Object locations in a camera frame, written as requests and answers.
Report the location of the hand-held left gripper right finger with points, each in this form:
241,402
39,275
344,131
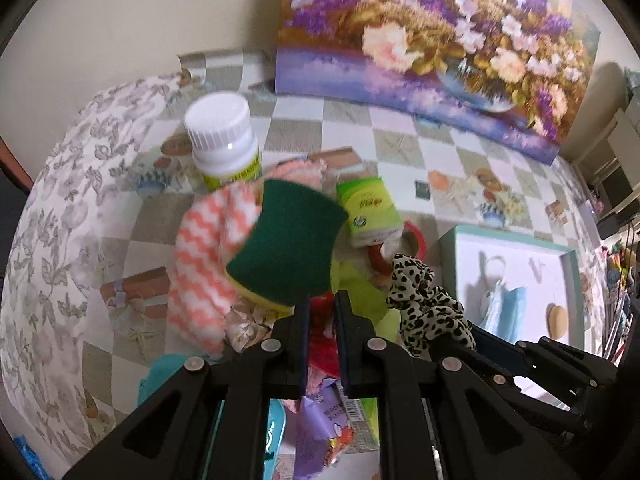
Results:
342,330

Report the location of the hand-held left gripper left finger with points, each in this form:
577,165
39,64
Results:
302,330

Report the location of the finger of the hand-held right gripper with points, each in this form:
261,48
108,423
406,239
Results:
500,355
570,367

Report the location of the pink floral scrunchie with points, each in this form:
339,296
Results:
245,330

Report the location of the green yellow scouring sponge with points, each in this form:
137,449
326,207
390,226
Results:
285,240

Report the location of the white tray with green rim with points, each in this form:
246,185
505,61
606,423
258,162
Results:
500,255

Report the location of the red cloth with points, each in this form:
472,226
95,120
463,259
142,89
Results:
322,355

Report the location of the lime green cloth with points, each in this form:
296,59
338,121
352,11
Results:
360,290

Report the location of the blue face mask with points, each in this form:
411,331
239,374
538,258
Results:
505,310

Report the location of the leopard print scrunchie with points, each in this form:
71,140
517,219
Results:
430,305

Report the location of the purple snack packet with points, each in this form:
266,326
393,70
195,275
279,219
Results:
315,425

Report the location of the green packet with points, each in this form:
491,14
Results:
370,425

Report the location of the red tape roll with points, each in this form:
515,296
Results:
419,240

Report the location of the green tissue pack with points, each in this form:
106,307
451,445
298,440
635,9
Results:
367,210

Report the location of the pink white zigzag cloth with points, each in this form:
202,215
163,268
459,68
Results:
200,240

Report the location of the teal wet wipes pack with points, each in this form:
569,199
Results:
160,375

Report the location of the checkered printed tablecloth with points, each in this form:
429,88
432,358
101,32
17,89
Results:
310,125

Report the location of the white pill bottle green label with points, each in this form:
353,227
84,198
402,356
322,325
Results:
222,130

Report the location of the white shelf unit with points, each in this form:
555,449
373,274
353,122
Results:
615,150

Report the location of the white cloth with grey leaves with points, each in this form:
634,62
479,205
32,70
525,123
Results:
50,260

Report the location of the floral painting canvas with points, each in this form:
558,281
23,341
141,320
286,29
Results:
425,35

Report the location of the dark furniture with red edge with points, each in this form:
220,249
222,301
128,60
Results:
10,185

